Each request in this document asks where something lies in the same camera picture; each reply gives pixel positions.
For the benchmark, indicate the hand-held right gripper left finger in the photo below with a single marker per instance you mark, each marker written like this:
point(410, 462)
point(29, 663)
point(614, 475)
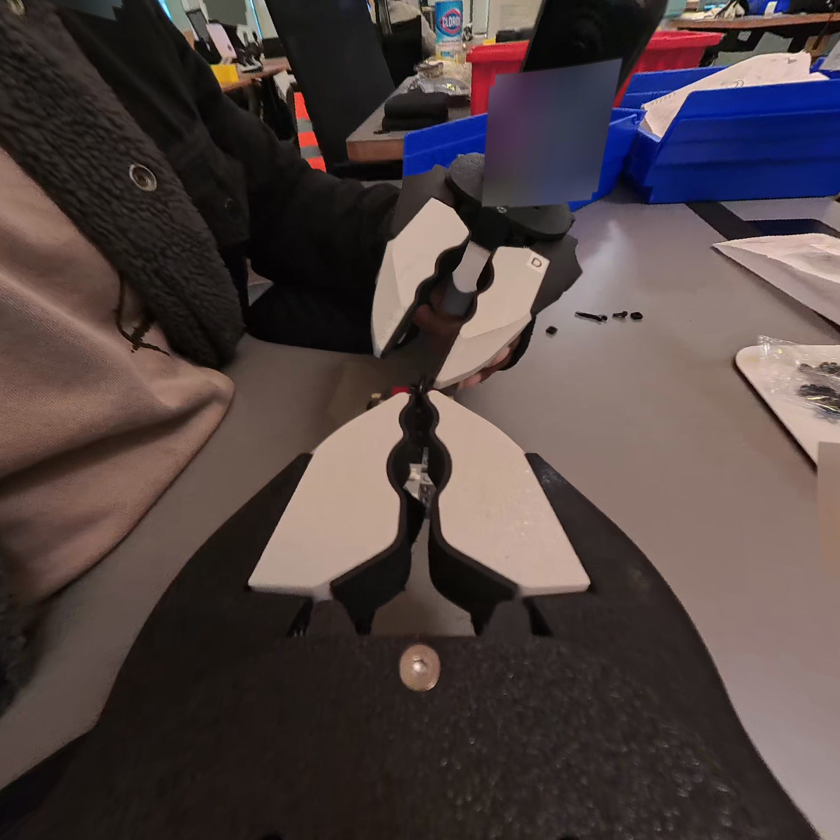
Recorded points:
point(328, 512)

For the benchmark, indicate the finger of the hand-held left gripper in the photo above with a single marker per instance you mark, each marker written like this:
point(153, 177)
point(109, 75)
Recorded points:
point(407, 262)
point(512, 295)

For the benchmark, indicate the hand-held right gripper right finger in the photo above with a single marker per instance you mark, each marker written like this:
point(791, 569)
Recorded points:
point(505, 525)

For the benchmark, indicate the toy brick car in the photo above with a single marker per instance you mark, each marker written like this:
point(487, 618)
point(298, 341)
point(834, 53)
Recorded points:
point(415, 474)

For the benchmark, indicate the person's left forearm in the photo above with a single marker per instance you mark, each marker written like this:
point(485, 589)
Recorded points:
point(308, 249)

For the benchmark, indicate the grey desk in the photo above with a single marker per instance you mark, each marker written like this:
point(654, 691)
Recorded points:
point(656, 459)

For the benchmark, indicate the person's left hand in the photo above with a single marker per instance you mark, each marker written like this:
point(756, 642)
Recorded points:
point(489, 377)

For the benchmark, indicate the small black pin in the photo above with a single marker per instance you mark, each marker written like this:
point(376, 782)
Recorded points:
point(590, 316)

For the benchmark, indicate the wooden table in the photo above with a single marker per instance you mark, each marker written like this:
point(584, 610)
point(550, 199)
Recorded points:
point(787, 23)
point(367, 148)

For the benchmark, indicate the red plastic bin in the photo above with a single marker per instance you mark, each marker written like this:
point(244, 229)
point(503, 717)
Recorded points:
point(495, 79)

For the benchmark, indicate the black zip pouch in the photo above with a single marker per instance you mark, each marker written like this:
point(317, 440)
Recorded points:
point(417, 111)

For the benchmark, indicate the orange reflective vest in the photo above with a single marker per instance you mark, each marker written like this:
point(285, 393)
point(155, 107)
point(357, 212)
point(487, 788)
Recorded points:
point(308, 138)

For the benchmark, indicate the clear plastic bags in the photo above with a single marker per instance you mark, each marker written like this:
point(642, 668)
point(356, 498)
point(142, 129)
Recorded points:
point(443, 75)

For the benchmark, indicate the disinfectant wipes canister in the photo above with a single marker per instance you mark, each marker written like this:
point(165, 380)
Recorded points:
point(451, 29)

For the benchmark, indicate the white paper sheets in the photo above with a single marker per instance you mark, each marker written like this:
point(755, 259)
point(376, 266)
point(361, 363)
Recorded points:
point(722, 82)

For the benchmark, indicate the beige sweatshirt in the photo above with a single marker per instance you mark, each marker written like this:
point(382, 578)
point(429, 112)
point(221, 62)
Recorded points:
point(79, 426)

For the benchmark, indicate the white instruction paper sheet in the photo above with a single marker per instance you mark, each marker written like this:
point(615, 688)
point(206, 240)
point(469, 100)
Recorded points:
point(787, 269)

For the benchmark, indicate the black fleece jacket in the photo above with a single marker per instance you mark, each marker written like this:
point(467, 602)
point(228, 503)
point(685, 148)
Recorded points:
point(131, 229)

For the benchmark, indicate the clear bag of black parts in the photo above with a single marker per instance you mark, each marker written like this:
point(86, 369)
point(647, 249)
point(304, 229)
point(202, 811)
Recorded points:
point(820, 390)

